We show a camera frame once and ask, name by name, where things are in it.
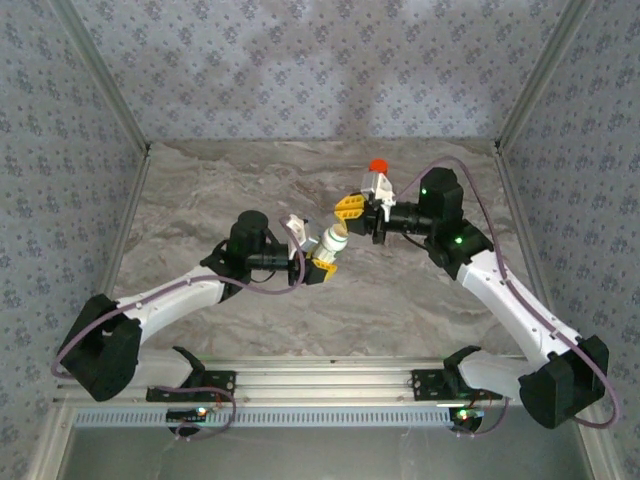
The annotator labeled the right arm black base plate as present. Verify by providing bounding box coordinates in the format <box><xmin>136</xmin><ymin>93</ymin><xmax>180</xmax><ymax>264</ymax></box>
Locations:
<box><xmin>410</xmin><ymin>368</ymin><xmax>503</xmax><ymax>401</ymax></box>

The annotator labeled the aluminium frame post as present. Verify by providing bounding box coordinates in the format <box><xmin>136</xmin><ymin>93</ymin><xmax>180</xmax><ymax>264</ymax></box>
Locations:
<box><xmin>48</xmin><ymin>0</ymin><xmax>152</xmax><ymax>155</ymax></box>
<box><xmin>493</xmin><ymin>0</ymin><xmax>597</xmax><ymax>154</ymax></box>

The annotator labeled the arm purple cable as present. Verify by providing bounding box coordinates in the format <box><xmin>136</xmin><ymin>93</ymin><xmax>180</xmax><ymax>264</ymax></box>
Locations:
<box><xmin>51</xmin><ymin>217</ymin><xmax>307</xmax><ymax>444</ymax></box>
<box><xmin>393</xmin><ymin>155</ymin><xmax>622</xmax><ymax>437</ymax></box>

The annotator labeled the grey slotted cable duct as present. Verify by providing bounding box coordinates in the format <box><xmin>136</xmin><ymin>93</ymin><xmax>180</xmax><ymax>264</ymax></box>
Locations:
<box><xmin>72</xmin><ymin>406</ymin><xmax>459</xmax><ymax>429</ymax></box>

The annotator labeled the small controller board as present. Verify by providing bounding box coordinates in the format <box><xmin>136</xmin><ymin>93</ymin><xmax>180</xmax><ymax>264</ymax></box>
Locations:
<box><xmin>166</xmin><ymin>407</ymin><xmax>209</xmax><ymax>424</ymax></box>
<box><xmin>448</xmin><ymin>407</ymin><xmax>486</xmax><ymax>427</ymax></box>

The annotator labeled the aluminium table side rail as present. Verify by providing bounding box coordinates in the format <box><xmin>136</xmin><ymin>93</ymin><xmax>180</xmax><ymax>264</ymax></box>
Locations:
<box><xmin>74</xmin><ymin>149</ymin><xmax>153</xmax><ymax>369</ymax></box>
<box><xmin>492</xmin><ymin>148</ymin><xmax>574</xmax><ymax>365</ymax></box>

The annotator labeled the grey metal lower shelf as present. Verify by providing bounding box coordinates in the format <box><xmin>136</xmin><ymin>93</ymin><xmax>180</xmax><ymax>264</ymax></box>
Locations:
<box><xmin>54</xmin><ymin>424</ymin><xmax>599</xmax><ymax>480</ymax></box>

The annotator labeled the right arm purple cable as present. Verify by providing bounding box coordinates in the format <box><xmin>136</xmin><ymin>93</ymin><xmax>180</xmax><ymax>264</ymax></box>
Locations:
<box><xmin>393</xmin><ymin>155</ymin><xmax>622</xmax><ymax>437</ymax></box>

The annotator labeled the aluminium mounting rail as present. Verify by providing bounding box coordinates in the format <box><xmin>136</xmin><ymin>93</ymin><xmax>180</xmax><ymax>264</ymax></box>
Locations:
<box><xmin>52</xmin><ymin>355</ymin><xmax>599</xmax><ymax>404</ymax></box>

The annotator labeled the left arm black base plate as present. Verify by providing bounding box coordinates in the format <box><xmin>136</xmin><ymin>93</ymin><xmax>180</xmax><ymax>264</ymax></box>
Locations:
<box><xmin>145</xmin><ymin>369</ymin><xmax>237</xmax><ymax>403</ymax></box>

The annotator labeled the white pill bottle green cap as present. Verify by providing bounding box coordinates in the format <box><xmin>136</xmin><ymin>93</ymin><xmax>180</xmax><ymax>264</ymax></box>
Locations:
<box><xmin>313</xmin><ymin>223</ymin><xmax>350</xmax><ymax>265</ymax></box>

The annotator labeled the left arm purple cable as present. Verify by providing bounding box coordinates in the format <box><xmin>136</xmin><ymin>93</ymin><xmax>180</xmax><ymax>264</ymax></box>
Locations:
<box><xmin>51</xmin><ymin>217</ymin><xmax>307</xmax><ymax>444</ymax></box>

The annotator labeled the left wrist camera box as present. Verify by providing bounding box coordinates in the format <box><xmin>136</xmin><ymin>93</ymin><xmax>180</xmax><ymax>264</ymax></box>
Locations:
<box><xmin>278</xmin><ymin>213</ymin><xmax>320</xmax><ymax>251</ymax></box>

